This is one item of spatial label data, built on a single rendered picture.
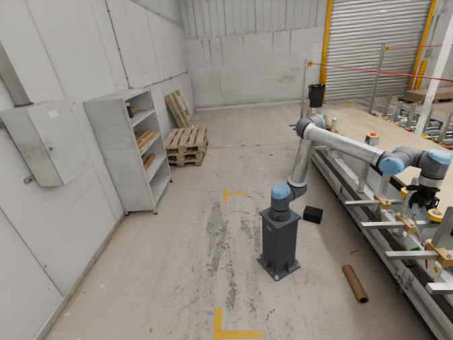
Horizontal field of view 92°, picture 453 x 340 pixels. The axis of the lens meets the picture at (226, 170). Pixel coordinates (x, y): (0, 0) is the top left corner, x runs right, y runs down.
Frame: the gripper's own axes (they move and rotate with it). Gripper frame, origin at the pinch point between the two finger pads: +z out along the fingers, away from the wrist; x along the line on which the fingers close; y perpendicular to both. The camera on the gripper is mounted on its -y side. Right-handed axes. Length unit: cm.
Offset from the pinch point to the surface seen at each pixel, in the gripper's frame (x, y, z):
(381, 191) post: 6.4, -37.5, 11.0
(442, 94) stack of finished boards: 504, -612, 69
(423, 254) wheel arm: -1.8, 15.8, 14.1
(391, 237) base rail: 3.8, -13.2, 30.6
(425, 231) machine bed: 27.7, -17.5, 30.9
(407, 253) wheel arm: -9.2, 15.2, 14.1
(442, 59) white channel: 103, -144, -65
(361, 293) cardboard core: -3, -15, 92
